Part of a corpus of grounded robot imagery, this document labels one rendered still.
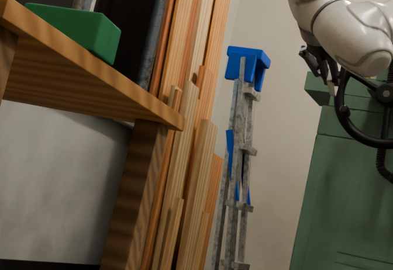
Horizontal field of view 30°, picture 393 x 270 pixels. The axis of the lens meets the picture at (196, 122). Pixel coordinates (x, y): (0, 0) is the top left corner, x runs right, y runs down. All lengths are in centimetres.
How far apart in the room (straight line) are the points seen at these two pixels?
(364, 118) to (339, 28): 74
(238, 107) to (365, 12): 161
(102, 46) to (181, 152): 260
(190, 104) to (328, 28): 209
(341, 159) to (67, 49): 144
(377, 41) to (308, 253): 88
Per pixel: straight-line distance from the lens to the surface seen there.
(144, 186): 119
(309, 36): 167
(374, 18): 151
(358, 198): 217
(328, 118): 223
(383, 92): 201
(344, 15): 152
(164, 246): 348
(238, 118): 306
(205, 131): 370
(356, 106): 222
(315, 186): 220
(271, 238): 470
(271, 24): 499
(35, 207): 303
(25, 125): 284
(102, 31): 92
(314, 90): 226
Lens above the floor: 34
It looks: 8 degrees up
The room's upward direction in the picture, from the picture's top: 13 degrees clockwise
